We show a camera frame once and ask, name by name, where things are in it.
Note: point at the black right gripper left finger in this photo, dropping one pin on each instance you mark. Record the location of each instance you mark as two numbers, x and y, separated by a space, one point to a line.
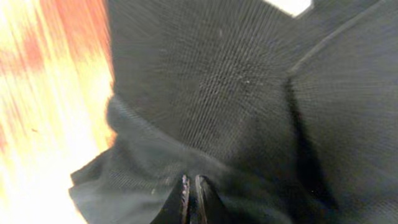
176 207

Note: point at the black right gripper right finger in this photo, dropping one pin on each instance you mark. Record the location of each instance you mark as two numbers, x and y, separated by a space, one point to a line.
210 209

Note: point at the black t-shirt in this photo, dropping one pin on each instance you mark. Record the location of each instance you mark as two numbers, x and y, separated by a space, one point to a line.
293 120

